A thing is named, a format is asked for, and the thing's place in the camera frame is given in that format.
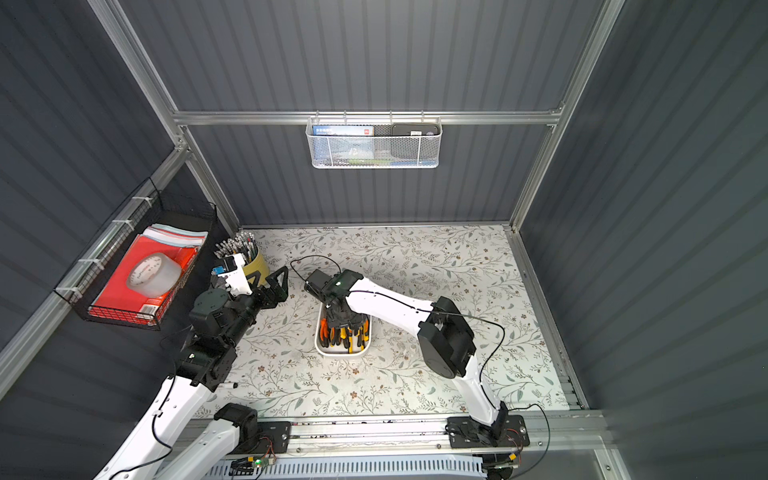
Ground white plastic storage box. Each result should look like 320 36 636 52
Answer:
314 305 373 359

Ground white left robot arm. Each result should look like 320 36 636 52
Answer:
96 266 289 479

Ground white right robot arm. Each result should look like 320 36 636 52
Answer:
304 269 509 446

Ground orange black pliers in box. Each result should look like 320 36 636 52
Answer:
318 317 341 349

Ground yellow black pliers in box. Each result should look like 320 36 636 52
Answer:
341 319 370 355

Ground blue box in basket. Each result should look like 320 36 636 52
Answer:
311 125 375 137

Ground yellow pen holder cup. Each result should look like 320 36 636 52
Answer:
243 250 270 286

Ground bundle of pens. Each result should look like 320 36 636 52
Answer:
214 231 259 263

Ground floral table mat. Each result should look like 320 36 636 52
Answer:
197 225 569 419

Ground clear tape roll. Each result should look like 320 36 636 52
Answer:
126 253 182 298

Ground red paper packet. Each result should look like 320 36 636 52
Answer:
88 234 198 327

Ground black device in basket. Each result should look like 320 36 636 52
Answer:
391 123 441 137

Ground small circuit board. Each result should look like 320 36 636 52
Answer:
228 456 274 479

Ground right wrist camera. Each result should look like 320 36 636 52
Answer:
304 269 333 302

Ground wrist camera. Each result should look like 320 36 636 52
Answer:
211 253 252 298
304 269 333 302

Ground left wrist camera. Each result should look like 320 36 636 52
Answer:
211 253 252 298

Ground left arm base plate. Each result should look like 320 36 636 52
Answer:
231 421 292 455

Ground black wire wall basket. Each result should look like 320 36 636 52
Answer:
55 182 217 330

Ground white mesh wall basket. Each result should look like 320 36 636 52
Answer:
305 120 443 169

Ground white ventilated cable duct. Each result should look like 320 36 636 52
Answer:
203 454 487 479

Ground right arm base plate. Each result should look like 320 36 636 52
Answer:
445 415 530 449

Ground aluminium front rail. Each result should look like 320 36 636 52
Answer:
179 409 613 462

